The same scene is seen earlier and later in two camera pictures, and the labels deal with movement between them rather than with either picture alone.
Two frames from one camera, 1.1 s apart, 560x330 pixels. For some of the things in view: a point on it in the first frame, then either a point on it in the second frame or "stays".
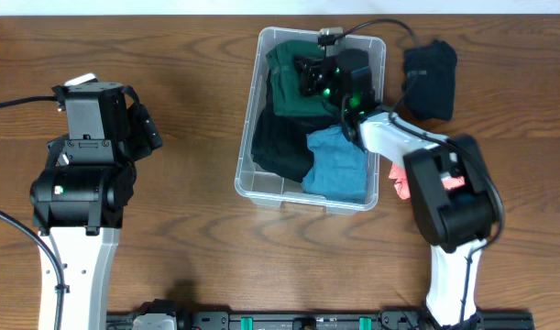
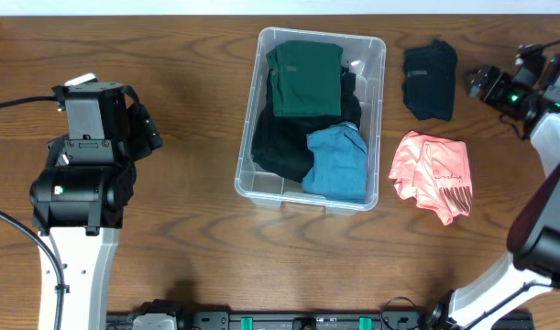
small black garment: x=429 y=80 stays
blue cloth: x=338 y=170 stays
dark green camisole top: x=289 y=99 stays
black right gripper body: x=316 y=81 to x=509 y=97
